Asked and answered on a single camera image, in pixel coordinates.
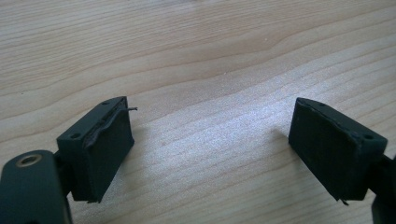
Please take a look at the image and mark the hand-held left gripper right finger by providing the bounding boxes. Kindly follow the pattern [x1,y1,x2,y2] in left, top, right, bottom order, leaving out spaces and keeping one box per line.
[288,97,389,206]

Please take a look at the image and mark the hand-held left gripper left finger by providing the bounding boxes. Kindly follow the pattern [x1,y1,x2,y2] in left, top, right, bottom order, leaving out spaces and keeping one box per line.
[55,95,138,204]

